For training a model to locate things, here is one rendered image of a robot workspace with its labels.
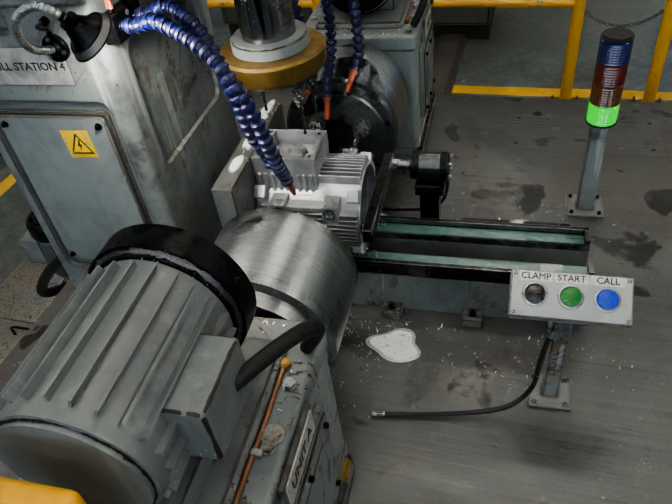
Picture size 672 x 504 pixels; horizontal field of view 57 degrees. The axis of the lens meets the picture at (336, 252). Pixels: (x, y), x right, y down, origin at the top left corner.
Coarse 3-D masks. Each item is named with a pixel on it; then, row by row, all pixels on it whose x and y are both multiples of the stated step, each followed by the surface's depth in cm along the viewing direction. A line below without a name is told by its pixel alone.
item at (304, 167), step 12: (276, 132) 120; (288, 132) 120; (300, 132) 119; (312, 132) 118; (324, 132) 117; (276, 144) 121; (288, 144) 121; (300, 144) 117; (312, 144) 120; (324, 144) 117; (252, 156) 114; (288, 156) 116; (300, 156) 115; (312, 156) 112; (324, 156) 118; (264, 168) 114; (288, 168) 113; (300, 168) 113; (312, 168) 112; (264, 180) 117; (276, 180) 116; (300, 180) 114; (312, 180) 114; (312, 192) 115
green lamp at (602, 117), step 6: (588, 108) 129; (594, 108) 127; (600, 108) 126; (606, 108) 126; (612, 108) 126; (618, 108) 127; (588, 114) 130; (594, 114) 128; (600, 114) 127; (606, 114) 127; (612, 114) 127; (588, 120) 130; (594, 120) 129; (600, 120) 128; (606, 120) 127; (612, 120) 128; (600, 126) 129
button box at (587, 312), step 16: (512, 272) 94; (528, 272) 93; (544, 272) 92; (512, 288) 93; (544, 288) 92; (560, 288) 91; (592, 288) 91; (608, 288) 90; (624, 288) 90; (512, 304) 93; (528, 304) 92; (544, 304) 92; (560, 304) 91; (592, 304) 90; (624, 304) 89; (544, 320) 95; (560, 320) 92; (576, 320) 90; (592, 320) 90; (608, 320) 89; (624, 320) 89
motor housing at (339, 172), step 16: (336, 160) 117; (352, 160) 116; (320, 176) 114; (336, 176) 114; (352, 176) 113; (368, 176) 126; (272, 192) 117; (288, 192) 116; (304, 192) 116; (320, 192) 115; (336, 192) 114; (368, 192) 128; (256, 208) 117; (288, 208) 115; (304, 208) 114; (320, 208) 113; (352, 208) 114; (336, 224) 114; (352, 224) 114; (352, 240) 116
